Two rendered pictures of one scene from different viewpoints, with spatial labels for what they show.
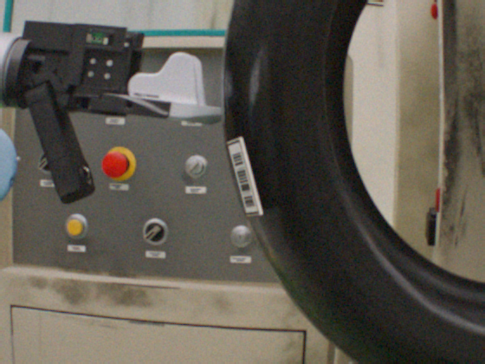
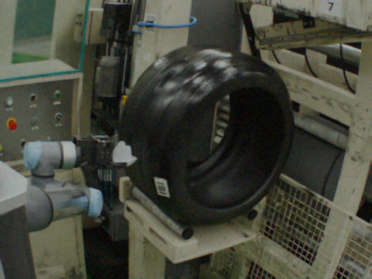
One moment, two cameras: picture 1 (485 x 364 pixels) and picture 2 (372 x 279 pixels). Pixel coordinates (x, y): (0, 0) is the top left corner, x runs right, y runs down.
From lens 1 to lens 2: 93 cm
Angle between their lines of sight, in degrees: 47
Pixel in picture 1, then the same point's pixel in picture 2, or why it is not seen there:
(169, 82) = (124, 155)
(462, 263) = not seen: hidden behind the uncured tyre
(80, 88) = (101, 162)
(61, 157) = (93, 182)
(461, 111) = not seen: hidden behind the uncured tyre
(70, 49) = (98, 151)
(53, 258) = not seen: outside the picture
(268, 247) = (163, 200)
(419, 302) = (204, 208)
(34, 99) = (84, 166)
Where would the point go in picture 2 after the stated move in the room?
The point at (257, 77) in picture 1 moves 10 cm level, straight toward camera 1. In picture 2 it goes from (168, 163) to (194, 176)
